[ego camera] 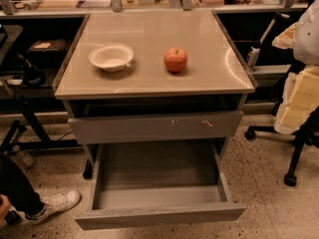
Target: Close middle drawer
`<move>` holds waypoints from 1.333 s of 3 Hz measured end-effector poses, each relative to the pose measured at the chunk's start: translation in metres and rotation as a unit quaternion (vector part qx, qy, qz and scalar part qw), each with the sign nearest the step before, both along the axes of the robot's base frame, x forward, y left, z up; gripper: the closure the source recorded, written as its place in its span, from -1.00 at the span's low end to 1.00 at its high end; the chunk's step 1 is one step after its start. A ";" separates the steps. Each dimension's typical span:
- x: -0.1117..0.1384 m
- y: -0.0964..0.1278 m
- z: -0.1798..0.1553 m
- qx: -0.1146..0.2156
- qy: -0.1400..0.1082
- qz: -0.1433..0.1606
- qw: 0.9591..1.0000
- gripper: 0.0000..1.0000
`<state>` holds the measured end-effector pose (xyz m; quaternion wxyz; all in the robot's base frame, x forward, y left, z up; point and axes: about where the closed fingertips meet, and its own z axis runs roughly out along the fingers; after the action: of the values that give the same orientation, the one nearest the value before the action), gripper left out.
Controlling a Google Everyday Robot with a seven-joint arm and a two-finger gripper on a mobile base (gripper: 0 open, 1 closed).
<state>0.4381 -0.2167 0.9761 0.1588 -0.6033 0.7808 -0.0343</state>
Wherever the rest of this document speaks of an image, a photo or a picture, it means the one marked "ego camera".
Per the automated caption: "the grey drawer cabinet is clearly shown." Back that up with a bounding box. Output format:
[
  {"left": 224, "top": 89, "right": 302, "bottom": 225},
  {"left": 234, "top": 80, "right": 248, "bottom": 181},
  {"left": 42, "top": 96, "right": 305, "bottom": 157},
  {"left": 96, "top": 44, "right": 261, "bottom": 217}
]
[{"left": 52, "top": 9, "right": 258, "bottom": 181}]

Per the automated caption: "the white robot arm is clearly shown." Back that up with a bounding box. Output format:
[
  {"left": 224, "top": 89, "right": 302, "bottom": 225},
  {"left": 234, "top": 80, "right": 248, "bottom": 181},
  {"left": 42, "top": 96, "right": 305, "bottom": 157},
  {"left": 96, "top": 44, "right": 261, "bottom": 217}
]
[{"left": 293, "top": 0, "right": 319, "bottom": 66}]

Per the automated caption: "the black table frame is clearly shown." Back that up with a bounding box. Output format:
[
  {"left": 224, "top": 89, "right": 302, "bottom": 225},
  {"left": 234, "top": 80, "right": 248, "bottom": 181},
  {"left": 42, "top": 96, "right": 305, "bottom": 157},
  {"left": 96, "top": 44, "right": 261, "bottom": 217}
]
[{"left": 0, "top": 97, "right": 80, "bottom": 153}]

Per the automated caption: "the white paper bowl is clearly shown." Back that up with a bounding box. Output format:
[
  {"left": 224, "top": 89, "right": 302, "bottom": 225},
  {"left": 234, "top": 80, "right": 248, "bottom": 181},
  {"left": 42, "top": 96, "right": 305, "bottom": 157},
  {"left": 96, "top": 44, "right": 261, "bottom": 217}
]
[{"left": 89, "top": 44, "right": 135, "bottom": 73}]

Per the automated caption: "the person's hand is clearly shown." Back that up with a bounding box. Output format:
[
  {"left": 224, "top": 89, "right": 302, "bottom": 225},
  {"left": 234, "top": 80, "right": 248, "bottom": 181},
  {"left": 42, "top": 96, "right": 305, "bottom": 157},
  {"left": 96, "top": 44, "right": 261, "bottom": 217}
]
[{"left": 0, "top": 194, "right": 11, "bottom": 226}]

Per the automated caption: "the white sneaker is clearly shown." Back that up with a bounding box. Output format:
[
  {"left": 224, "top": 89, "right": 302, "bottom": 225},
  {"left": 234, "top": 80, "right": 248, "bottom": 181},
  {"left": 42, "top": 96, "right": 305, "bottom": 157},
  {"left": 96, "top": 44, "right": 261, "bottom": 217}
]
[{"left": 25, "top": 190, "right": 81, "bottom": 224}]

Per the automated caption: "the grey drawer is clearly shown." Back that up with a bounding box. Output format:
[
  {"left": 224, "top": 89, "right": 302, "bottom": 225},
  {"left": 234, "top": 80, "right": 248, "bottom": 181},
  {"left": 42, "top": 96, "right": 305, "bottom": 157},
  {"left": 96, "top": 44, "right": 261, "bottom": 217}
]
[
  {"left": 69, "top": 111, "right": 243, "bottom": 144},
  {"left": 76, "top": 140, "right": 245, "bottom": 230}
]

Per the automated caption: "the red apple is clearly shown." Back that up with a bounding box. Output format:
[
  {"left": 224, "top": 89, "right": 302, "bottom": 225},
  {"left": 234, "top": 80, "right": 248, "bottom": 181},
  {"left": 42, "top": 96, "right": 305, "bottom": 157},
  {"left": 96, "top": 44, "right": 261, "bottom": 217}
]
[{"left": 163, "top": 48, "right": 187, "bottom": 73}]

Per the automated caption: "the yellow foam padding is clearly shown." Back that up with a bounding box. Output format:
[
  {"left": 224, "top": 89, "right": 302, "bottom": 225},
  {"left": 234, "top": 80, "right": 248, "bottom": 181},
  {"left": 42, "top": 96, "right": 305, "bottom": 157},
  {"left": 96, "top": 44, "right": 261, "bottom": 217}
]
[{"left": 274, "top": 66, "right": 319, "bottom": 134}]

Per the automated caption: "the black box with label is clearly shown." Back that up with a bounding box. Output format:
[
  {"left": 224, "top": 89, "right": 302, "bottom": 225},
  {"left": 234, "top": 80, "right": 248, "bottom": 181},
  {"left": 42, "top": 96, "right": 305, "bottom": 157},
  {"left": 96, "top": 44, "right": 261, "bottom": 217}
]
[{"left": 27, "top": 39, "right": 70, "bottom": 69}]

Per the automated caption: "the black office chair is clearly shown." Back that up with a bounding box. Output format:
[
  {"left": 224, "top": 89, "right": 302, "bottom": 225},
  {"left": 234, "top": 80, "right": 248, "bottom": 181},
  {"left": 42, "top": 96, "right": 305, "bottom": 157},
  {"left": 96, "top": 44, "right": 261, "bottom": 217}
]
[{"left": 244, "top": 108, "right": 319, "bottom": 186}]

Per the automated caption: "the black trouser leg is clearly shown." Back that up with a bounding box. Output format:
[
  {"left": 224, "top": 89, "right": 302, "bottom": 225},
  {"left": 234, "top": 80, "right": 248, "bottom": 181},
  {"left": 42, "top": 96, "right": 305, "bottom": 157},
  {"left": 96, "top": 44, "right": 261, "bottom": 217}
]
[{"left": 0, "top": 155, "right": 44, "bottom": 216}]

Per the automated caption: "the white and black tool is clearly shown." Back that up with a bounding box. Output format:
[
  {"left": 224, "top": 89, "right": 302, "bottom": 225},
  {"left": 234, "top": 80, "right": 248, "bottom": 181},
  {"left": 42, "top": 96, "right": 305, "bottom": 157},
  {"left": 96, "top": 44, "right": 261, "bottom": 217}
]
[{"left": 246, "top": 12, "right": 290, "bottom": 71}]

